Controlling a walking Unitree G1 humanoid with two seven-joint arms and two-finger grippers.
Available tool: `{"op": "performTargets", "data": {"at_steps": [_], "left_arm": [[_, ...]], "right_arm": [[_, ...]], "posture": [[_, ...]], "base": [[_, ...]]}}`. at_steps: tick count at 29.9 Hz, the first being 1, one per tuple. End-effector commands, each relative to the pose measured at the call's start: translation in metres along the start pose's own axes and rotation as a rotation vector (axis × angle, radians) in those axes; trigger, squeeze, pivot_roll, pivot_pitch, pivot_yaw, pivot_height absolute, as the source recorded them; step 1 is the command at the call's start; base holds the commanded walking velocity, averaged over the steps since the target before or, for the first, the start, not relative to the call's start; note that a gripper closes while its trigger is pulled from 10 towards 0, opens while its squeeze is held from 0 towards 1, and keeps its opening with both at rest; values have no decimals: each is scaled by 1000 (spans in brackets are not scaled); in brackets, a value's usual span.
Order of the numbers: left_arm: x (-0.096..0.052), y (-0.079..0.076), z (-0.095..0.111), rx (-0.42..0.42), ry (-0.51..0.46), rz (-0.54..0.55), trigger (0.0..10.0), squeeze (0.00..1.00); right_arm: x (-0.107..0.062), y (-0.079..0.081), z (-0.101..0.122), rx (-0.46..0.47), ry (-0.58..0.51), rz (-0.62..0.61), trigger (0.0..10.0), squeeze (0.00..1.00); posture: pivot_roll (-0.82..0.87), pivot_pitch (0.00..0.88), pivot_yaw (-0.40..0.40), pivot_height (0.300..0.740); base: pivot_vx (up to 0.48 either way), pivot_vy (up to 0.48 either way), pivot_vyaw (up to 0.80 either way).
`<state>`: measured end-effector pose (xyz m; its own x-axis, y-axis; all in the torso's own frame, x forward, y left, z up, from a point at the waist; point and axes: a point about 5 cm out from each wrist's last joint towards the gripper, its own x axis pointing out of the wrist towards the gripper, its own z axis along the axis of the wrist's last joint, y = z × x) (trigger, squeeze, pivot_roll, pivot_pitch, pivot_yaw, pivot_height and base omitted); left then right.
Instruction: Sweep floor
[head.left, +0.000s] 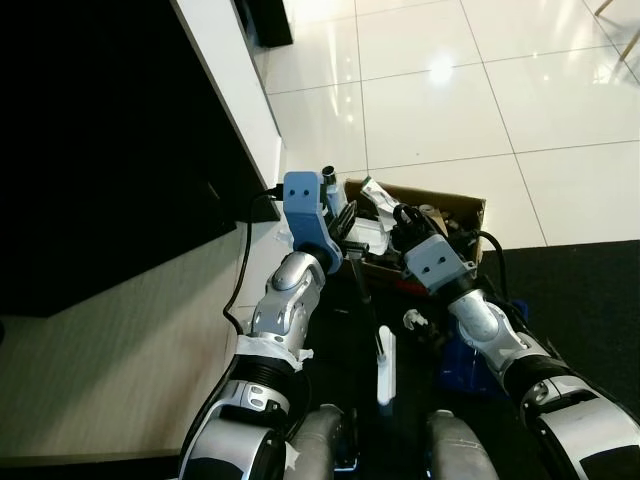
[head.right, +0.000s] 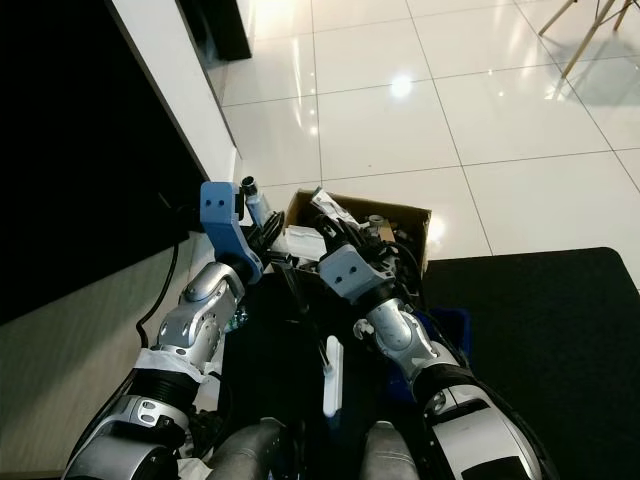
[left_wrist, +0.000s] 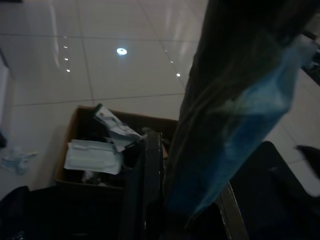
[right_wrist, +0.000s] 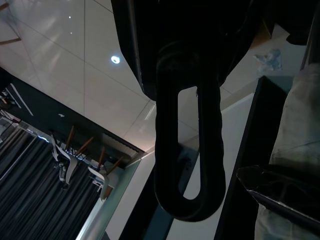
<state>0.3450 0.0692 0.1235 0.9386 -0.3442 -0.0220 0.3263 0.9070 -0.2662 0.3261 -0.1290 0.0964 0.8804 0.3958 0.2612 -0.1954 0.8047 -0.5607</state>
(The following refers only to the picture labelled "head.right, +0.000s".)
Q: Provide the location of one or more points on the light blue tube black cap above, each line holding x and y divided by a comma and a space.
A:
256, 205

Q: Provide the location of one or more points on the black cabinet white edge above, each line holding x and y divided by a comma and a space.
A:
90, 130

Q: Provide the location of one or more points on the crumpled white paper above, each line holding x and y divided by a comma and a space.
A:
328, 203

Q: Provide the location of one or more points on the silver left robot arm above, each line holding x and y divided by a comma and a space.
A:
205, 310

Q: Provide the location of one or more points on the grey right robot leg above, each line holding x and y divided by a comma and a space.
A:
390, 452

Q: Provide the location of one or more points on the brown cardboard box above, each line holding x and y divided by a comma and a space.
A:
400, 215

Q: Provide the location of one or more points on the black furniture base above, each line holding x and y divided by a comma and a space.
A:
215, 25

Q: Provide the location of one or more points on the grey robot leg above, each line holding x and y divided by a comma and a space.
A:
252, 450
390, 452

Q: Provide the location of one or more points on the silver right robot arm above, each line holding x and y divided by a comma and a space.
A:
395, 335

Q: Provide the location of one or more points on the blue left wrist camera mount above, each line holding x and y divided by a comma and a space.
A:
220, 215

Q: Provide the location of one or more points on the grey left robot leg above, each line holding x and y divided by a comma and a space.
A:
252, 450

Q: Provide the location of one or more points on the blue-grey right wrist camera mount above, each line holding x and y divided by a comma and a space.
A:
350, 272

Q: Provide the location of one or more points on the wooden chair legs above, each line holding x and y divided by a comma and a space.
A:
582, 40

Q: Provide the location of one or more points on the black floor mat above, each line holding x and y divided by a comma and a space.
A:
540, 350

